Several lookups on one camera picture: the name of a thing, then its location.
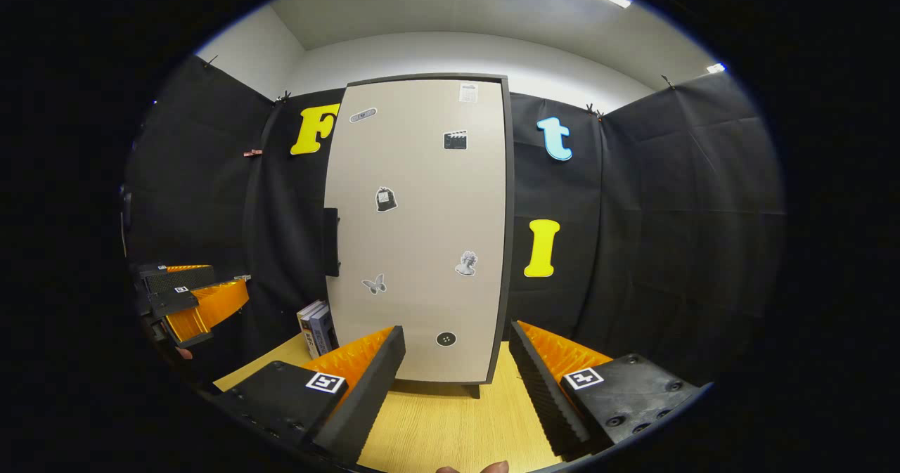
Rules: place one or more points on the small ceiling light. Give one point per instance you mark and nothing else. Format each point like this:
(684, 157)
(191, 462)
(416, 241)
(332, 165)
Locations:
(716, 68)

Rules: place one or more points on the grey blue book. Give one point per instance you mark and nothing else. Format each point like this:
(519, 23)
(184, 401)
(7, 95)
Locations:
(322, 332)

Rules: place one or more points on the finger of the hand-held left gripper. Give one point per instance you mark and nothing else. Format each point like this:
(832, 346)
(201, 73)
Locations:
(211, 308)
(183, 280)

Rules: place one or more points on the white book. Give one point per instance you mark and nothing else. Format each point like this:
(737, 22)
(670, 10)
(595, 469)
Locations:
(306, 317)

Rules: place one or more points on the small red clip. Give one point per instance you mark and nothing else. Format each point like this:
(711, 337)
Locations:
(252, 152)

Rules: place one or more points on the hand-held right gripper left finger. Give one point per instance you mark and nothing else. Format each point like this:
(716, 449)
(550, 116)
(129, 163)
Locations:
(365, 389)

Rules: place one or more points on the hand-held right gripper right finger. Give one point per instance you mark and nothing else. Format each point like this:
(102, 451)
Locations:
(541, 389)

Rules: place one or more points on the black backdrop cloth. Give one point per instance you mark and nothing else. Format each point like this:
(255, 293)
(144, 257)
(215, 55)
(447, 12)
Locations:
(668, 248)

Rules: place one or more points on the beige cabinet door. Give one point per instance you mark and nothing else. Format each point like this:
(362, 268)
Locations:
(422, 248)

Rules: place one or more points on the black clip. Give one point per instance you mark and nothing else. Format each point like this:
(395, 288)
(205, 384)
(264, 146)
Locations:
(283, 97)
(666, 79)
(594, 111)
(209, 60)

